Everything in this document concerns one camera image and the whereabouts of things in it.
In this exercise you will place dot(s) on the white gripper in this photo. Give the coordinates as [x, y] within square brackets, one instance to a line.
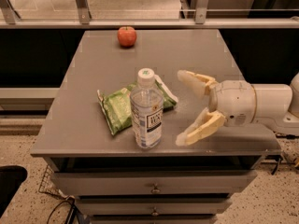
[234, 103]

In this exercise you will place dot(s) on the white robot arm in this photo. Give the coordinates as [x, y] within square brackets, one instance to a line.
[277, 106]

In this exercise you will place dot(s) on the clear plastic water bottle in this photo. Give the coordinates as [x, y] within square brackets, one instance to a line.
[147, 105]

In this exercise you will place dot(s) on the green snack bag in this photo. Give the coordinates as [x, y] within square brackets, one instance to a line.
[116, 106]

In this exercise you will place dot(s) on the top grey drawer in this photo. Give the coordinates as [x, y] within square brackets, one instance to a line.
[152, 183]

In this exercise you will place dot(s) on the grey drawer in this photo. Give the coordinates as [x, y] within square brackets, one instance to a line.
[114, 207]
[152, 183]
[154, 220]

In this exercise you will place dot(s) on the red apple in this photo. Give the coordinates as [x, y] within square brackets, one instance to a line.
[127, 36]

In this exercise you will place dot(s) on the grey drawer cabinet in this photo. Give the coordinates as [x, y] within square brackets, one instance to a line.
[75, 137]

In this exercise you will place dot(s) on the middle grey drawer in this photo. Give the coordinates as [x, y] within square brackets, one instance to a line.
[114, 207]

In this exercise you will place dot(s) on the bottom grey drawer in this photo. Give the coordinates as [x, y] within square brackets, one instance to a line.
[154, 220]

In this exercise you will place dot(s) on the metal glass railing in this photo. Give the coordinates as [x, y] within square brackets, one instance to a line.
[219, 14]

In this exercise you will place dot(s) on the black chair seat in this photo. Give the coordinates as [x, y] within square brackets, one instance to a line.
[11, 178]

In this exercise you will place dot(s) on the wire basket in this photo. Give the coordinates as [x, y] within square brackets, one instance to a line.
[48, 187]

